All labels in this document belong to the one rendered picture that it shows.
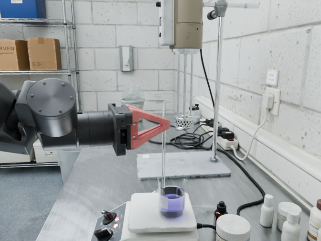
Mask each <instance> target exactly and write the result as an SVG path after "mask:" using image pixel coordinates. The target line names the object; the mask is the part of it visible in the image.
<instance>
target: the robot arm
mask: <svg viewBox="0 0 321 241"><path fill-rule="evenodd" d="M140 118H142V119H146V120H150V121H154V122H157V123H160V124H159V125H157V126H155V127H152V128H150V129H147V130H144V131H140V132H138V122H139V119H140ZM169 128H170V120H168V119H165V118H163V117H160V116H158V115H155V114H152V113H149V112H147V111H144V110H141V109H139V108H136V107H133V106H131V105H128V104H126V105H121V107H116V104H115V103H108V110H103V111H83V112H77V102H76V92H75V90H74V88H73V87H72V86H71V85H70V84H69V83H68V82H66V81H64V80H61V79H58V78H47V79H43V80H40V81H38V82H35V81H29V80H28V81H25V82H24V84H23V86H22V89H21V91H18V90H10V89H9V88H8V87H7V86H6V85H5V84H4V83H3V82H1V81H0V151H2V152H9V153H18V154H25V155H30V152H31V149H32V145H33V142H34V140H35V137H36V135H37V138H38V139H39V140H40V143H41V146H42V148H43V150H44V151H52V150H63V149H74V148H77V142H79V148H85V147H96V146H107V145H112V146H113V148H114V151H115V153H116V156H123V155H126V150H135V149H136V148H138V147H140V146H141V145H143V144H144V143H145V142H147V141H148V140H150V139H152V138H153V137H155V136H157V135H158V134H160V133H162V132H164V131H166V130H168V129H169Z"/></svg>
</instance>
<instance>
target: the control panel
mask: <svg viewBox="0 0 321 241"><path fill-rule="evenodd" d="M125 210H126V203H125V204H123V205H121V206H119V207H118V208H116V209H114V210H112V211H110V213H112V212H115V213H116V214H117V216H116V218H119V219H118V220H117V221H115V219H116V218H115V219H114V220H113V221H112V222H111V223H109V224H107V225H104V224H103V219H104V217H103V216H101V217H99V218H98V219H97V222H96V226H95V229H94V232H95V231H96V230H100V229H103V228H106V227H107V228H108V229H109V230H112V231H113V235H112V237H111V238H110V239H109V240H108V241H120V240H121V236H122V229H123V223H124V216H125ZM115 224H117V226H116V227H114V225H115ZM94 232H93V235H92V238H91V241H97V240H98V239H97V238H96V236H95V235H94Z"/></svg>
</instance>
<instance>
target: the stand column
mask: <svg viewBox="0 0 321 241"><path fill-rule="evenodd" d="M223 24H224V17H219V23H218V42H217V61H216V80H215V99H214V127H213V146H212V157H210V162H213V163H216V162H218V158H217V157H216V148H217V130H218V113H219V95H220V77H221V60H222V42H223Z"/></svg>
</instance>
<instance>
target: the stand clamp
mask: <svg viewBox="0 0 321 241"><path fill-rule="evenodd" d="M259 6H260V5H259V3H227V2H226V0H217V1H215V2H214V3H212V2H203V7H214V10H213V11H211V12H209V13H208V14H207V19H208V20H213V19H216V18H217V17H224V16H225V12H226V9H227V8H243V9H258V8H259Z"/></svg>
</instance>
